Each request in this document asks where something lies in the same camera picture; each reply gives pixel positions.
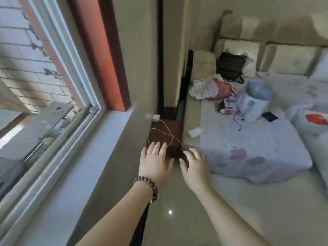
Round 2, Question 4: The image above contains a person's left hand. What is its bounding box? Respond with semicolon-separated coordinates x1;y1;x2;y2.
139;141;175;188

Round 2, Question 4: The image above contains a person's right hand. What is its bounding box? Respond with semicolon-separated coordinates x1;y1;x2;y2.
179;147;213;195

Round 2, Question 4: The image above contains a person's right forearm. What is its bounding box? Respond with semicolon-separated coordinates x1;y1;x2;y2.
191;188;272;246

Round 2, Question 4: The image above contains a person's left forearm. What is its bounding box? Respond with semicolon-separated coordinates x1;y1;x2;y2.
74;180;157;246

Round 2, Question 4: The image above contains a white power adapter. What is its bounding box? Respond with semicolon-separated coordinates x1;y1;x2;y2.
188;127;207;139

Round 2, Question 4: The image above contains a light blue floral blanket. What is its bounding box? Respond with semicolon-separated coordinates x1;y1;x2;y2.
199;72;328;184

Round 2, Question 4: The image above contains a small printed cardboard box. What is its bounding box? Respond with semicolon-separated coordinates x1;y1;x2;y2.
218;98;239;116

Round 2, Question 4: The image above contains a grey stone window sill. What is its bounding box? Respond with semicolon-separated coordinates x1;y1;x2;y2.
14;110;134;246

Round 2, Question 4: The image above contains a red plastic bag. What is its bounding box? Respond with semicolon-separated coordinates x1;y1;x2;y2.
208;78;235;101

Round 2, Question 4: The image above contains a white and blue appliance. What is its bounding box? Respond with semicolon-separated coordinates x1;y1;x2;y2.
235;79;274;122

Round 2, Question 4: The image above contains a flat black phone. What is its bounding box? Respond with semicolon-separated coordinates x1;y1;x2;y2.
262;112;279;123

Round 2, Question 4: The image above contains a pale bed sheet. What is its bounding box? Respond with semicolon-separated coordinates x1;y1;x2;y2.
183;94;328;246

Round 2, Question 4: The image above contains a fluffy cream cushion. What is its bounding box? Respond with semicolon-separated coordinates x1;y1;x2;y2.
193;50;217;81

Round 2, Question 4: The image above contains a black bag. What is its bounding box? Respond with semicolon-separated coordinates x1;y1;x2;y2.
216;52;248;84

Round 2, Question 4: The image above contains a light blue pillow red print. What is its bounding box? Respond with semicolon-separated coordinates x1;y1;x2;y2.
290;108;328;136

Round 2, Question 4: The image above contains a red window trim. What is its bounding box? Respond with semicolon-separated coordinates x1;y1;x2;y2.
66;0;132;112

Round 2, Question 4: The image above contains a beige square cushion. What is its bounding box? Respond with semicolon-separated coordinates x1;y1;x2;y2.
214;38;266;78
259;43;324;76

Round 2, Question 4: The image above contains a beige padded headboard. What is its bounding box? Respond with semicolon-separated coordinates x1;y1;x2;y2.
220;10;328;47

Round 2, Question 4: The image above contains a white charging cable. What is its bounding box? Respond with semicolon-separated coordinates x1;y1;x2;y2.
149;120;200;149

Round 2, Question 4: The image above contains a brown wooden bead bracelet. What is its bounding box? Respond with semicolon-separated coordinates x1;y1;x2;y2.
133;177;159;205

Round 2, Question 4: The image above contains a thin black cable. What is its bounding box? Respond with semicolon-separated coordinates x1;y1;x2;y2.
233;116;247;132

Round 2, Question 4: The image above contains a white window frame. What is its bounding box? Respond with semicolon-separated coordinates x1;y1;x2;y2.
0;0;107;236

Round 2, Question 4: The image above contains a grey metal bracket outside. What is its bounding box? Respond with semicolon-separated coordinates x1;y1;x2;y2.
24;102;75;142

